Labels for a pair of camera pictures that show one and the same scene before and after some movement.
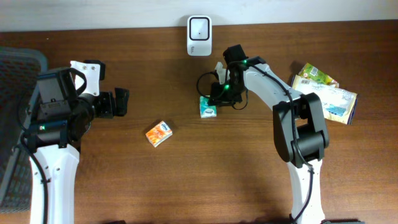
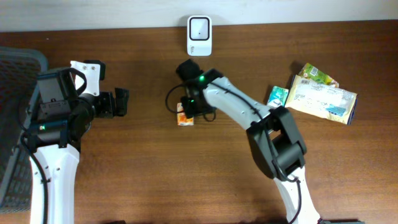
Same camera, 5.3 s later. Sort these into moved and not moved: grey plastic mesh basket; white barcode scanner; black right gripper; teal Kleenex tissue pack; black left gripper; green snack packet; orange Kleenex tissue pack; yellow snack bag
Moved: orange Kleenex tissue pack; teal Kleenex tissue pack; black right gripper
Not moved: yellow snack bag; green snack packet; black left gripper; white barcode scanner; grey plastic mesh basket
